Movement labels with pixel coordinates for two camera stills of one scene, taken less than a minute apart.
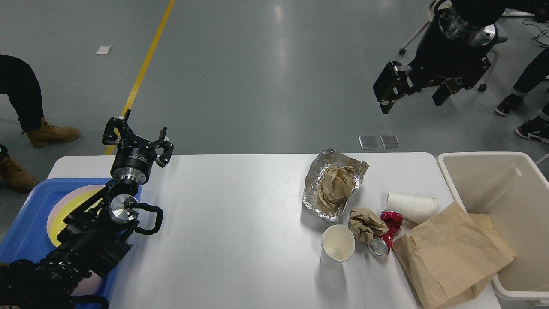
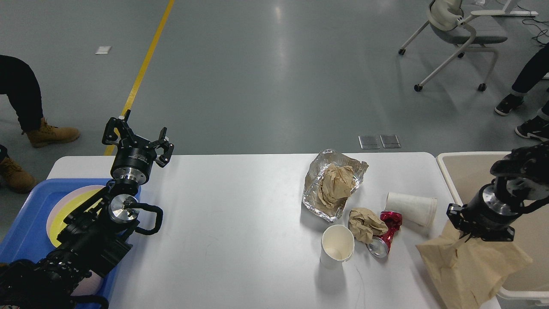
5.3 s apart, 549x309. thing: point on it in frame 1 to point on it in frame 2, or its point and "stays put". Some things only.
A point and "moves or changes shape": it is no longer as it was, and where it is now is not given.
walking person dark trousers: (532, 79) stays put
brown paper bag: (449, 259) moves or changes shape
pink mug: (89, 286) stays put
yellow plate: (58, 224) stays put
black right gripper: (450, 51) to (484, 210)
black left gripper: (134, 162) stays put
